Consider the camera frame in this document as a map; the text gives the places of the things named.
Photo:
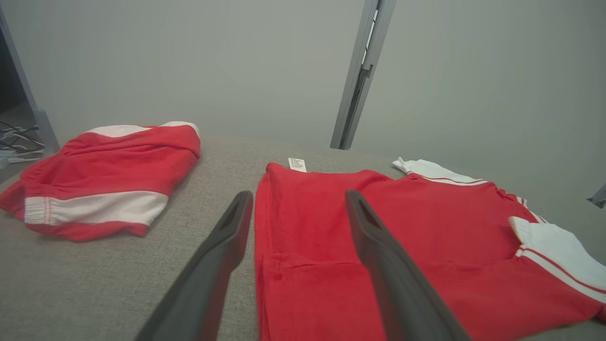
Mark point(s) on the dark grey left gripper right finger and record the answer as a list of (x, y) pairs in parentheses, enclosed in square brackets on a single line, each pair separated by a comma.
[(402, 303)]

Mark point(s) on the grey metal frame with casters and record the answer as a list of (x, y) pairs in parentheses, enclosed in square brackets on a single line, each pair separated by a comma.
[(600, 196)]

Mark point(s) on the grey metal partition post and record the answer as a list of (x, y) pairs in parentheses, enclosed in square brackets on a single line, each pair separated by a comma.
[(360, 71)]

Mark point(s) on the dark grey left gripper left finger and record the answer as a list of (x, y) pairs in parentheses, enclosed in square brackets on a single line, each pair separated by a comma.
[(199, 303)]

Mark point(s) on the grey cart leg with caster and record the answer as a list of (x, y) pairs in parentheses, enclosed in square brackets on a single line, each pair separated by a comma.
[(45, 128)]

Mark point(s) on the red jersey with white sleeves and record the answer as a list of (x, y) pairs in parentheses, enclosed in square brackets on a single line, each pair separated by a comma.
[(450, 246)]

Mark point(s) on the red shorts with white stripes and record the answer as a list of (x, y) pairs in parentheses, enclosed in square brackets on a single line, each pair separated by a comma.
[(109, 166)]

